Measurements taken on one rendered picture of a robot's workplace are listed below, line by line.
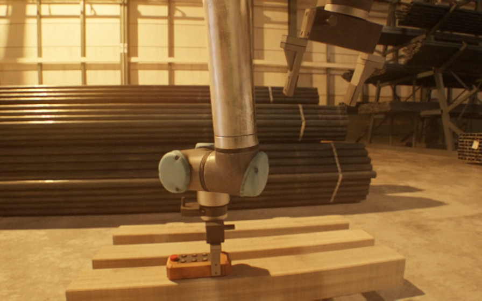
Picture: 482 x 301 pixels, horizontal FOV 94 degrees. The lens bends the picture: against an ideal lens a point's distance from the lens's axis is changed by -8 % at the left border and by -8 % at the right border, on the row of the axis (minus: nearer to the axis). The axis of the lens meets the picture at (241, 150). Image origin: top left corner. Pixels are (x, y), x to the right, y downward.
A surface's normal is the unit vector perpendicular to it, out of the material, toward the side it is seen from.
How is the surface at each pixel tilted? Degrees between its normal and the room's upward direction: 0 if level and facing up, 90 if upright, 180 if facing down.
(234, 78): 97
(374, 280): 90
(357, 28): 114
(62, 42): 90
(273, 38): 90
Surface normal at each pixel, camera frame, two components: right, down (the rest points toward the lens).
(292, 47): 0.13, 0.47
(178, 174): -0.50, 0.07
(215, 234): 0.15, 0.08
